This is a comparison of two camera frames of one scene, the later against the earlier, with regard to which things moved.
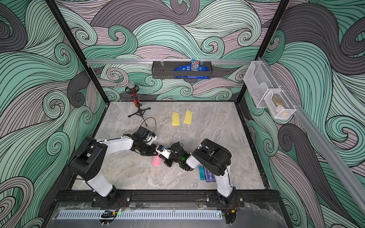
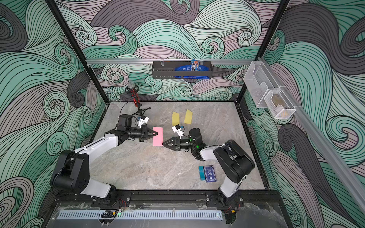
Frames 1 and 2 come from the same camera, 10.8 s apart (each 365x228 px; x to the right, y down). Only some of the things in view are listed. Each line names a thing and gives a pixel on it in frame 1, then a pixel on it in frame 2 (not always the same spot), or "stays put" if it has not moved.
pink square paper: [156, 160] → [158, 140]
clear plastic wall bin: [259, 81] stays put
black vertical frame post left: [85, 62] stays put
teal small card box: [201, 171] stays put
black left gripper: [153, 147] → [144, 136]
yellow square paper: [188, 117] stays put
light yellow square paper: [175, 118] stays put
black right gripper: [169, 162] → [177, 145]
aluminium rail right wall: [349, 183] stays put
